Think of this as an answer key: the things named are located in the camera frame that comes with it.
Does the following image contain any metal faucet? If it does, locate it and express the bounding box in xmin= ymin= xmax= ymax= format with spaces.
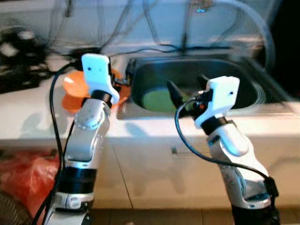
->
xmin=180 ymin=0 xmax=211 ymax=52

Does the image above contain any red plastic bag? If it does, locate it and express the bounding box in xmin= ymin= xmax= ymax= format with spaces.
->
xmin=0 ymin=152 xmax=61 ymax=216

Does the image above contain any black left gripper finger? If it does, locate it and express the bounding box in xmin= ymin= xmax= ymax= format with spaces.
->
xmin=123 ymin=60 xmax=137 ymax=88

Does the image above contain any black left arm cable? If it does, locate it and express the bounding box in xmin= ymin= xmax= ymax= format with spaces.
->
xmin=32 ymin=61 xmax=85 ymax=225

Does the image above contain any green plate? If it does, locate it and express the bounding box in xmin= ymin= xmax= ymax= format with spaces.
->
xmin=141 ymin=88 xmax=193 ymax=113

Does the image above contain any black power strip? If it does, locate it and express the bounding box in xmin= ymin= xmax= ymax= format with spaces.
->
xmin=0 ymin=70 xmax=43 ymax=94

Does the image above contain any stainless steel sink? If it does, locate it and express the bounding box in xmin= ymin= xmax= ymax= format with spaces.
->
xmin=117 ymin=56 xmax=298 ymax=120

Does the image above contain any orange bowl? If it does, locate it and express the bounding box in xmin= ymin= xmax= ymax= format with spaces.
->
xmin=63 ymin=69 xmax=129 ymax=99

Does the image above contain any black power adapter brick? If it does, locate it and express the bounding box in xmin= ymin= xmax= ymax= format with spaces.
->
xmin=70 ymin=47 xmax=101 ymax=57

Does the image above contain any white kitchen cabinet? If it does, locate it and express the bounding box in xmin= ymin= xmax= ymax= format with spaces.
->
xmin=108 ymin=141 xmax=300 ymax=209

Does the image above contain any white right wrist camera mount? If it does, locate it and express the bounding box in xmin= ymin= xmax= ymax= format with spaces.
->
xmin=194 ymin=76 xmax=240 ymax=128

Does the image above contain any black charger block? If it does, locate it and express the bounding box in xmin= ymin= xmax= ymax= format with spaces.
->
xmin=0 ymin=28 xmax=45 ymax=61

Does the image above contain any orange plate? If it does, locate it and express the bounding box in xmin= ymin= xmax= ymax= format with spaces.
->
xmin=62 ymin=91 xmax=127 ymax=113

